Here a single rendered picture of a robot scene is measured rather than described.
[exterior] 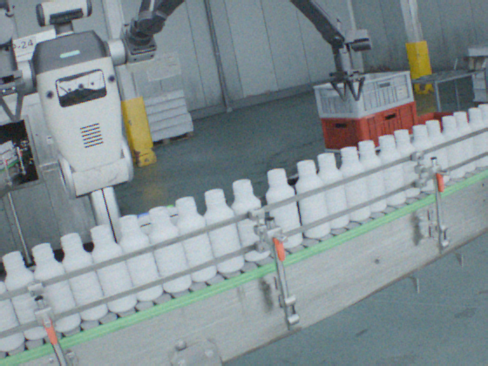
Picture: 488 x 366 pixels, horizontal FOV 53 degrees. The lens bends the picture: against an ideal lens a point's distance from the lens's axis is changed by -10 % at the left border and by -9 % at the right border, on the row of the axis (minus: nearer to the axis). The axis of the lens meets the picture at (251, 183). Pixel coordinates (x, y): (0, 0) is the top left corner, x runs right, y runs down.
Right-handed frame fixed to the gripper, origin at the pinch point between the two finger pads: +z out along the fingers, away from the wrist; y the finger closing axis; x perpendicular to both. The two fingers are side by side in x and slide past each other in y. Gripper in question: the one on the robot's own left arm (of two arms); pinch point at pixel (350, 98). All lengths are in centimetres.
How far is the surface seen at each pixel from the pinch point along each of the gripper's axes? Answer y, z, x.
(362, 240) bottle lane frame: -42, 26, 36
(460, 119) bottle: -38.5, 7.9, -7.1
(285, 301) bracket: -48, 29, 61
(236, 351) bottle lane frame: -42, 39, 72
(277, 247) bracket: -49, 17, 61
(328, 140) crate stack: 169, 45, -106
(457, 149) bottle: -40.9, 14.7, -1.6
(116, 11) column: 717, -154, -132
